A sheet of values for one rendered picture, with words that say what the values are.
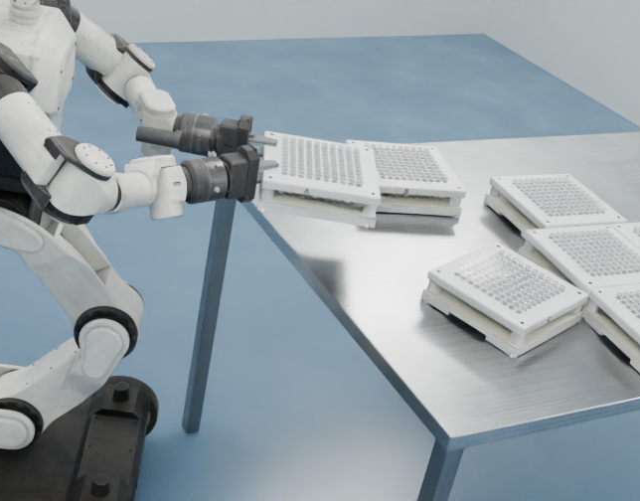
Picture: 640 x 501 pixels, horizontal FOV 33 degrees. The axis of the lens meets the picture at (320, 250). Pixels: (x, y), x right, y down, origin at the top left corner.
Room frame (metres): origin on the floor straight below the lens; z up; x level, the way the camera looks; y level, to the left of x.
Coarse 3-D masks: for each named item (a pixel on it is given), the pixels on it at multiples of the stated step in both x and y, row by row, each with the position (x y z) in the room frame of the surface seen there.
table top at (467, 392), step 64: (256, 192) 2.27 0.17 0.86; (320, 256) 2.04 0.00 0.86; (384, 256) 2.09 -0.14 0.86; (448, 256) 2.16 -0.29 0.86; (384, 320) 1.84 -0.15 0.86; (448, 320) 1.89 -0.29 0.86; (448, 384) 1.67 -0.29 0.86; (512, 384) 1.71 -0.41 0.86; (576, 384) 1.76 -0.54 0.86; (448, 448) 1.51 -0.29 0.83
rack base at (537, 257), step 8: (520, 248) 2.23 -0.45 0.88; (528, 256) 2.20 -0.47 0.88; (536, 256) 2.19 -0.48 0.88; (544, 256) 2.20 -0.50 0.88; (544, 264) 2.16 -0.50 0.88; (552, 264) 2.17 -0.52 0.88; (552, 272) 2.14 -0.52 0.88; (560, 272) 2.14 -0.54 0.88; (568, 280) 2.11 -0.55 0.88; (584, 304) 2.02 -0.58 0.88
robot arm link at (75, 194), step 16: (64, 176) 1.63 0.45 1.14; (80, 176) 1.62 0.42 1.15; (112, 176) 1.68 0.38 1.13; (128, 176) 1.74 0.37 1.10; (144, 176) 1.79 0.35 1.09; (64, 192) 1.62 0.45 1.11; (80, 192) 1.62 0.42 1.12; (96, 192) 1.63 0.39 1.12; (112, 192) 1.66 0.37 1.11; (128, 192) 1.70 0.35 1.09; (144, 192) 1.75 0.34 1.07; (48, 208) 1.62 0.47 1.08; (64, 208) 1.62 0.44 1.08; (80, 208) 1.62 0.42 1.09; (96, 208) 1.64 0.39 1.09; (112, 208) 1.67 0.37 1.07; (128, 208) 1.73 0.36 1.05; (80, 224) 1.64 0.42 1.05
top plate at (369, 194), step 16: (288, 144) 2.16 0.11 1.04; (304, 144) 2.17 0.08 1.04; (320, 144) 2.19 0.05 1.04; (336, 144) 2.21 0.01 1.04; (288, 160) 2.08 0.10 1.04; (304, 160) 2.09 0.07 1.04; (352, 160) 2.15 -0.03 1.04; (368, 160) 2.16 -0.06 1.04; (272, 176) 1.99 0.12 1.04; (288, 176) 2.00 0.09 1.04; (304, 176) 2.02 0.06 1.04; (368, 176) 2.08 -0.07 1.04; (320, 192) 1.98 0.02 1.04; (336, 192) 1.98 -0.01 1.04; (352, 192) 1.99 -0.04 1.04; (368, 192) 2.01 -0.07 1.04
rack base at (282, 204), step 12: (276, 192) 2.01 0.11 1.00; (264, 204) 1.96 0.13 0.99; (276, 204) 1.97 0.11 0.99; (288, 204) 1.97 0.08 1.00; (300, 204) 1.98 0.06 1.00; (312, 204) 1.99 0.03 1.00; (324, 204) 2.00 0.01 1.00; (336, 204) 2.02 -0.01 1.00; (360, 204) 2.04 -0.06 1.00; (300, 216) 1.97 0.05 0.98; (312, 216) 1.98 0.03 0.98; (324, 216) 1.98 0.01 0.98; (336, 216) 1.98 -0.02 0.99; (348, 216) 1.99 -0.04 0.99; (360, 216) 1.99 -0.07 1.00
